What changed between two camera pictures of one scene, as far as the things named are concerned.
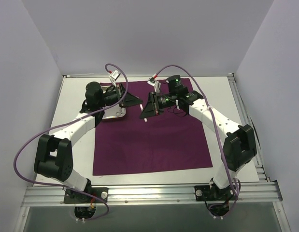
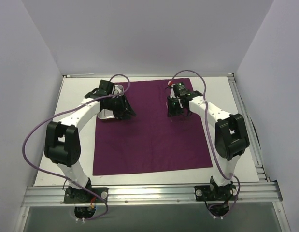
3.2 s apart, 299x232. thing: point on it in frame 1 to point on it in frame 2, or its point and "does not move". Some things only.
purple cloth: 174,141 does not move
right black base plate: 205,193 does not move
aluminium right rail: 247,119 does not move
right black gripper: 154,103 to 174,110
